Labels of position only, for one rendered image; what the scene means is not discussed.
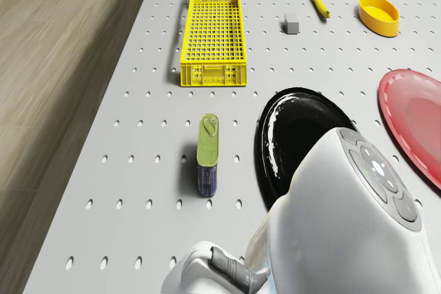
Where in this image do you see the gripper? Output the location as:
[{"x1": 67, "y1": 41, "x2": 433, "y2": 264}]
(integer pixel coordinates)
[{"x1": 161, "y1": 240, "x2": 275, "y2": 294}]

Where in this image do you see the grey cube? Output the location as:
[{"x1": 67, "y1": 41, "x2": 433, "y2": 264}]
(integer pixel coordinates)
[{"x1": 284, "y1": 12, "x2": 300, "y2": 35}]

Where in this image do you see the flat-sided can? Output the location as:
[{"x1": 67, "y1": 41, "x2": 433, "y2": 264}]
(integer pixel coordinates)
[{"x1": 196, "y1": 113, "x2": 220, "y2": 198}]

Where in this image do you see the black plate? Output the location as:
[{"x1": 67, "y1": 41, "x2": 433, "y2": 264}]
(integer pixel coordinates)
[{"x1": 253, "y1": 87, "x2": 361, "y2": 211}]

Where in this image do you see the yellow basket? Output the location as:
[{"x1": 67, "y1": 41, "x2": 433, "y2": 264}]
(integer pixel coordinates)
[{"x1": 179, "y1": 0, "x2": 248, "y2": 87}]

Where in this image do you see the red plate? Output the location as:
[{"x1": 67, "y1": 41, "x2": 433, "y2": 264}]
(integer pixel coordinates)
[{"x1": 377, "y1": 69, "x2": 441, "y2": 191}]

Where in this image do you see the banana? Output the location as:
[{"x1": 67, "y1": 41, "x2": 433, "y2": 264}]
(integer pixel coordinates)
[{"x1": 310, "y1": 0, "x2": 332, "y2": 19}]

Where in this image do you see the yellow bowl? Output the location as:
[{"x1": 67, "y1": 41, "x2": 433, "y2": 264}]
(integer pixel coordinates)
[{"x1": 358, "y1": 0, "x2": 400, "y2": 38}]

